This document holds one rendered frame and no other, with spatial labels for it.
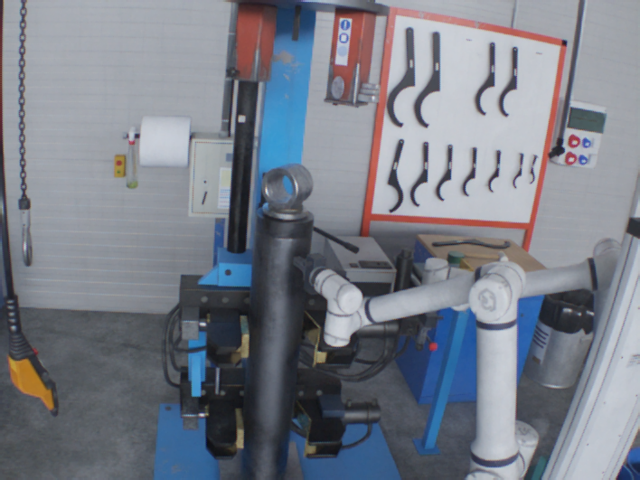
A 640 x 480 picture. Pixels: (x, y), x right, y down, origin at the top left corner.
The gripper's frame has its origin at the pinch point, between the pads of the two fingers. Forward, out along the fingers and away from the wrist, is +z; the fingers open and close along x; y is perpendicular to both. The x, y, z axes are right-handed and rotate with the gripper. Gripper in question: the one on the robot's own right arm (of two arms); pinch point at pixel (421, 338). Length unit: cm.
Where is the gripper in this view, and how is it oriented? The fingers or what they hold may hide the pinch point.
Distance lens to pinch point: 237.3
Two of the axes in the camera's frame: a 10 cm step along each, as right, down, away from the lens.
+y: 9.8, 0.4, 1.8
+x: -1.5, -3.6, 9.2
